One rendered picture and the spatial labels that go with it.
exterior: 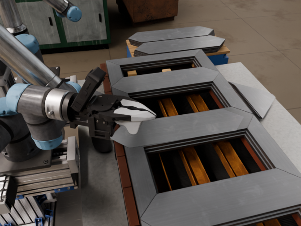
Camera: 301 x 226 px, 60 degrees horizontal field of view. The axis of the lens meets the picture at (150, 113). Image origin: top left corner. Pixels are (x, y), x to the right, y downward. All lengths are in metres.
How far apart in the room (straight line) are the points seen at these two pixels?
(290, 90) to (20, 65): 3.09
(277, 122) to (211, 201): 0.79
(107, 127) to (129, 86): 1.09
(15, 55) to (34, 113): 0.20
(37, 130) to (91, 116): 0.18
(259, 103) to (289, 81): 1.88
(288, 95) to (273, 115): 1.61
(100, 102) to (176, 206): 0.64
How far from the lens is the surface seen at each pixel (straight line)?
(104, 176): 1.44
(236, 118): 1.52
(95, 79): 0.56
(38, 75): 0.81
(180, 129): 1.39
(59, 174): 1.21
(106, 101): 0.61
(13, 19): 1.52
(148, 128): 1.39
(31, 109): 0.68
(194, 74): 1.82
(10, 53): 0.81
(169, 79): 1.74
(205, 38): 2.33
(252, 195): 1.22
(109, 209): 1.34
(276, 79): 3.63
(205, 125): 1.43
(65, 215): 1.92
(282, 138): 1.67
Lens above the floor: 1.85
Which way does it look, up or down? 42 degrees down
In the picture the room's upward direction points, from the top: straight up
